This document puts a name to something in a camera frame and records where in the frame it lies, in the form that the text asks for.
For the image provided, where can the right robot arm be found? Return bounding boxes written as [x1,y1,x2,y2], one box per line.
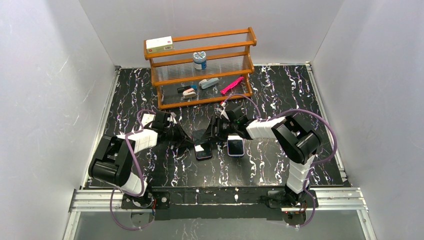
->
[194,105,322,196]

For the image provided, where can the blue white jar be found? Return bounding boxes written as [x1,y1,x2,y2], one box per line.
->
[192,51,207,70]

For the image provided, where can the dark phone with pink edge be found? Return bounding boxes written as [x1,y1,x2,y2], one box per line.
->
[194,140,213,161]

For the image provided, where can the pink white stapler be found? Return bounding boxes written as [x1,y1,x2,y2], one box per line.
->
[182,88,197,99]

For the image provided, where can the black phone case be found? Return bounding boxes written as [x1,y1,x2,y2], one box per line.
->
[191,129,209,146]

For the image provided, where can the pink comb tool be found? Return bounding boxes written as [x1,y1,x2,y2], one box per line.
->
[220,76,244,95]

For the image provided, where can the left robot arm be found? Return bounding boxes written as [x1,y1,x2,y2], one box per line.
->
[88,109,194,197]

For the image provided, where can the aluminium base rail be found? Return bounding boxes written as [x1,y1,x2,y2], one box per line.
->
[69,186,368,221]

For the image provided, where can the orange wooden shelf rack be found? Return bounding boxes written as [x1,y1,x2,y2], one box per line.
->
[143,27,257,110]

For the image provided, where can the white cardboard box on table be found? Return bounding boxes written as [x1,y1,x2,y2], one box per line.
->
[140,113,156,129]

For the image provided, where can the lavender phone case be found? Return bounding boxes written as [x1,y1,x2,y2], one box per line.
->
[226,134,246,158]

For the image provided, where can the white box on shelf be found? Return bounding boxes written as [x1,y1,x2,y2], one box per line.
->
[145,36,174,54]

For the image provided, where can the black teal marker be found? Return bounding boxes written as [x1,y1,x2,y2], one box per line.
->
[177,85,197,94]

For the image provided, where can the grey blue stapler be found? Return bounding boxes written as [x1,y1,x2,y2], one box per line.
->
[198,77,220,90]

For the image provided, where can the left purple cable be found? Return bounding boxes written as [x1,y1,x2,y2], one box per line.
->
[109,109,158,232]

